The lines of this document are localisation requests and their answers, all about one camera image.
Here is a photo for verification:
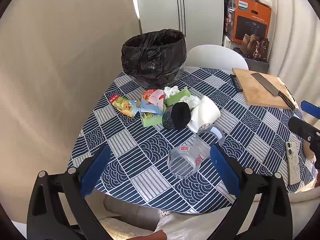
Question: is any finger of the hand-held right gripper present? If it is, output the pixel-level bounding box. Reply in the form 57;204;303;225
301;100;320;118
288;116;320;155

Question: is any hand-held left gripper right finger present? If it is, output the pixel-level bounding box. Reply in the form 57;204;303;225
209;144;293;240

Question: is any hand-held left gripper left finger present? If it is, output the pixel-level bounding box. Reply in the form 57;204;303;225
27;144;112;240

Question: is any clear plastic cup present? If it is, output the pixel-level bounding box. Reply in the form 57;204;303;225
167;124;225;179

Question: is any black cloth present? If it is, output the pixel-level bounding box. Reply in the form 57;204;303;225
162;102;192;130

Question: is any trash bin with black bag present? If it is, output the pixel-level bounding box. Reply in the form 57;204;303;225
121;29;187;88

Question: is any white smartphone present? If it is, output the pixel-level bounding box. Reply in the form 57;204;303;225
286;141;301;186

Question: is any blue white patterned tablecloth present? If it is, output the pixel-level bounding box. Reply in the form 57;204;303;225
67;66;318;214

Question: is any steel cleaver knife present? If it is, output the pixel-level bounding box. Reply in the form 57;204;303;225
251;72;297;110

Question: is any beige sofa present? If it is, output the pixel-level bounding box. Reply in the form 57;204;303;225
95;187;320;240

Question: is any wooden cutting board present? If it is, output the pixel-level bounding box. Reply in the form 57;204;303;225
230;67;299;110

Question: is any white paper cup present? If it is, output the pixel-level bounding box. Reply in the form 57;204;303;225
187;95;221;133

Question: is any person's white clothing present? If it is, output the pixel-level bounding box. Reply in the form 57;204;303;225
155;209;225;240

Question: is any white curtain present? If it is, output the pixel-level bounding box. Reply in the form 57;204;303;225
269;0;320;105

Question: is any yellow green snack packet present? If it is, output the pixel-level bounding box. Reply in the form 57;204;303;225
109;95;140;118

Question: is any crumpled white tissue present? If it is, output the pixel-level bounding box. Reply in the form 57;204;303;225
179;95;202;110
164;86;180;98

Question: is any brown leather handbag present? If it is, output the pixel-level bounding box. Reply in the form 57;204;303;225
252;37;270;61

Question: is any blue snack packet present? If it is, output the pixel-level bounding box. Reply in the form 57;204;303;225
140;99;167;117

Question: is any green plastic container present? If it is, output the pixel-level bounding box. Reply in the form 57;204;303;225
166;86;192;106

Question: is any brown paper bag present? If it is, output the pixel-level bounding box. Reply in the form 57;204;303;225
241;34;259;55

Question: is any pink snack packet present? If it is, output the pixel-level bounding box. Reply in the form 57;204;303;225
141;89;165;105

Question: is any orange cardboard box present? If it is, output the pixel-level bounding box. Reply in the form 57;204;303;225
224;0;272;43

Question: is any white chair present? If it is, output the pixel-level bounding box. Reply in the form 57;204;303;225
186;45;249;71

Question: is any white refrigerator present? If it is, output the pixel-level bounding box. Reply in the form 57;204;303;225
130;0;225;48

